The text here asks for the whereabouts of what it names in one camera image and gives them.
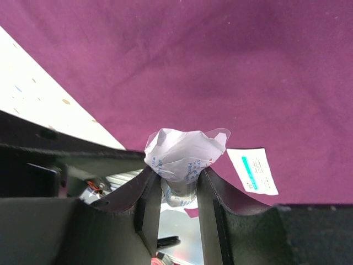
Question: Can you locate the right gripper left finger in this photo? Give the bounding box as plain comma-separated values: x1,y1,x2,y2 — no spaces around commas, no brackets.
1,168,161,264

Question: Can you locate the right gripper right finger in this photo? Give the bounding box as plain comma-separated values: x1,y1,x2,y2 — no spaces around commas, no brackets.
197,168,352,265

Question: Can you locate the green white packet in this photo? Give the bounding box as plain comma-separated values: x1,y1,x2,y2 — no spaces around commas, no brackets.
227,148,279,196

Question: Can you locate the white blue sterile pouch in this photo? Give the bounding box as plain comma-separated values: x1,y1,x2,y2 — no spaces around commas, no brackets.
144,128,231,208

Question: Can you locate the purple cloth mat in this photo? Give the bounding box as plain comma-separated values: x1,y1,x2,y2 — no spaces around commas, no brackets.
1,1,352,205

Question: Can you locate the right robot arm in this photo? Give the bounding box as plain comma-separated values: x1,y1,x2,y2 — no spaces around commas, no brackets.
1,112,352,264

